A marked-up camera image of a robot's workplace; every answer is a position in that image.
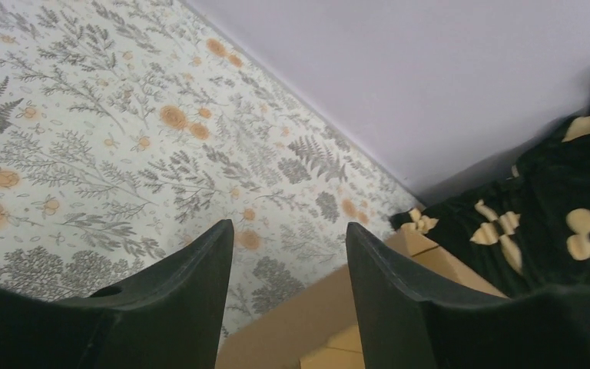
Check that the black floral blanket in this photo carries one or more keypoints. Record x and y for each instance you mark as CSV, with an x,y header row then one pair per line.
x,y
529,230

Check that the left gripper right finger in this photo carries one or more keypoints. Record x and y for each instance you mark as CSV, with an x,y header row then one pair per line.
x,y
411,317

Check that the brown cardboard box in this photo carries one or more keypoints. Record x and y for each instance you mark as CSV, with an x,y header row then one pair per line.
x,y
318,328

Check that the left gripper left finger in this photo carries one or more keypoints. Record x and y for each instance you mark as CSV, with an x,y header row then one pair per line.
x,y
168,315

